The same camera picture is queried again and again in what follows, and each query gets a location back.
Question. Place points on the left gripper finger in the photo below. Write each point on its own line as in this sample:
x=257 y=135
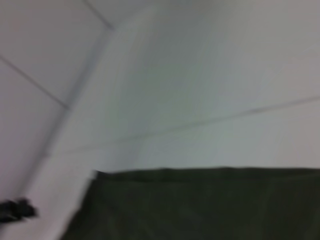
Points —
x=17 y=210

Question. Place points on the dark green printed t-shirt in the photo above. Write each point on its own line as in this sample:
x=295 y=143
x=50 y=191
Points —
x=200 y=207

